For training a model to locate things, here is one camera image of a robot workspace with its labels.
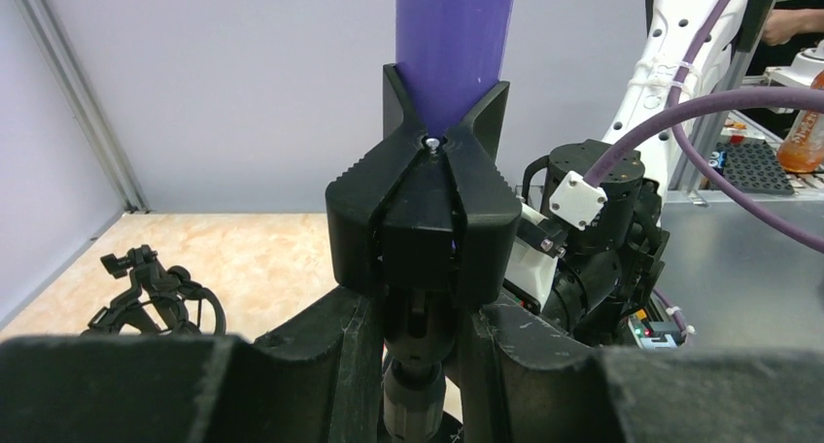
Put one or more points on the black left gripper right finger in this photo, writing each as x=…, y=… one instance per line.
x=522, y=380

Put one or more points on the black shock mount tripod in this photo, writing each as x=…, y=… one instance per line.
x=158, y=301

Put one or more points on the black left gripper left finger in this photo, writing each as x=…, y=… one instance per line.
x=315, y=378

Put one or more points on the purple microphone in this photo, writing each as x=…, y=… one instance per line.
x=449, y=55

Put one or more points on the black round base mic stand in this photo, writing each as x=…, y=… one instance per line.
x=427, y=222

